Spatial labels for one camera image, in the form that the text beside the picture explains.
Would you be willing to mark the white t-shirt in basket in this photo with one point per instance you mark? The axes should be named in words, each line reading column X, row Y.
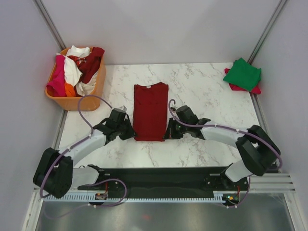
column 72, row 73

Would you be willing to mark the dark red t-shirt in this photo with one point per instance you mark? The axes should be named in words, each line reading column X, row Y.
column 150, row 112

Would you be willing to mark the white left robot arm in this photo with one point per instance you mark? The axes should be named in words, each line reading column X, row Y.
column 56, row 173

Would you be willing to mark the white slotted cable duct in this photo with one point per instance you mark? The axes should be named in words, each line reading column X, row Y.
column 92, row 197

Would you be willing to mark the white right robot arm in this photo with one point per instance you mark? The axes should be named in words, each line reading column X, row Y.
column 257, row 150

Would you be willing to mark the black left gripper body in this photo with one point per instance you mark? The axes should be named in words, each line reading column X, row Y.
column 124, row 131

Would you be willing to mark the dark red shirt in basket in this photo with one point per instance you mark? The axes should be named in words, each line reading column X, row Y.
column 88, row 65

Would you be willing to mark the aluminium frame post right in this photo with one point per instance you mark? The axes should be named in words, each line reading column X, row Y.
column 266, row 31

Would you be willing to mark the orange t-shirt in basket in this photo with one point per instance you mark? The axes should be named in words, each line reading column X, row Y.
column 69, row 90

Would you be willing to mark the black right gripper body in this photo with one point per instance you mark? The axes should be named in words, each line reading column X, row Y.
column 176, row 129

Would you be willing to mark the aluminium frame post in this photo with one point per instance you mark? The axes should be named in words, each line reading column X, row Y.
column 266, row 31
column 49, row 22

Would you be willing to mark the pink t-shirt in basket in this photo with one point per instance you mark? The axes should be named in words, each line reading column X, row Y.
column 56, row 87

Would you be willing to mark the aluminium frame post left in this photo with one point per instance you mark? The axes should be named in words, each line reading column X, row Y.
column 49, row 22

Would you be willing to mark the pink folded t-shirt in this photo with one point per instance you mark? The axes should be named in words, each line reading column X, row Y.
column 256, row 90

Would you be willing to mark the green folded t-shirt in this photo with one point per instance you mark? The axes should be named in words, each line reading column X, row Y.
column 243, row 75

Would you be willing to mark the cream t-shirt in basket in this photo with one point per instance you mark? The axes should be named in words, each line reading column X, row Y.
column 83, row 89

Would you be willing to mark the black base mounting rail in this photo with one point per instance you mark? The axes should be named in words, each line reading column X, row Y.
column 167, row 181

